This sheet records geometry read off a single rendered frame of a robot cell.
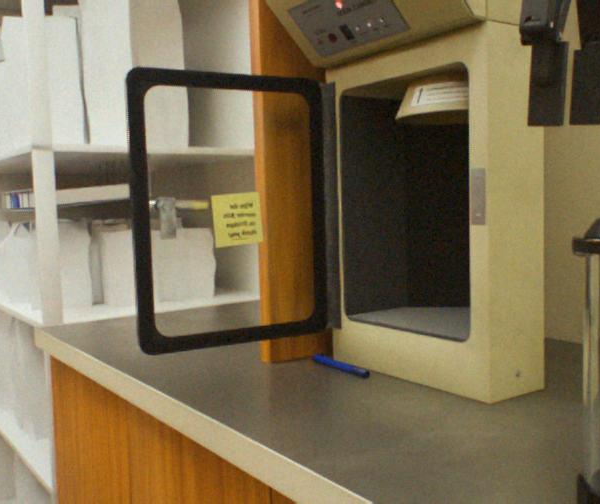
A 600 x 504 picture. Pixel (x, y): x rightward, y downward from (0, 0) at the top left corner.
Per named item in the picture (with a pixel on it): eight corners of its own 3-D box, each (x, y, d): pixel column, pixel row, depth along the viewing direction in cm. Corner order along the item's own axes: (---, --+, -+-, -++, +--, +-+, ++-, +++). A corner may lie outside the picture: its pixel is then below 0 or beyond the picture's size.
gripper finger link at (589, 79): (573, 49, 65) (577, 50, 65) (568, 125, 66) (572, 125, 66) (605, 46, 63) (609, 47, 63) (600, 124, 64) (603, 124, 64)
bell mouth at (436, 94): (452, 126, 112) (451, 92, 111) (546, 113, 97) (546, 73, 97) (370, 122, 101) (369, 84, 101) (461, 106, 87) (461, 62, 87)
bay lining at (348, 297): (450, 299, 122) (448, 101, 119) (582, 317, 101) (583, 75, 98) (343, 316, 108) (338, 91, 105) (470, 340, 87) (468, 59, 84)
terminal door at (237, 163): (328, 332, 109) (321, 79, 106) (139, 357, 94) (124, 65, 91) (325, 331, 110) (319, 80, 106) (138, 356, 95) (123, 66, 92)
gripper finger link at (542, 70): (558, 20, 57) (541, 17, 55) (554, 83, 58) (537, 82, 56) (541, 22, 58) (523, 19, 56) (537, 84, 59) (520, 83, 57)
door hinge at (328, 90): (332, 327, 111) (325, 83, 108) (341, 329, 109) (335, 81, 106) (324, 328, 110) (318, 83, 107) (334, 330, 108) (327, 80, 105)
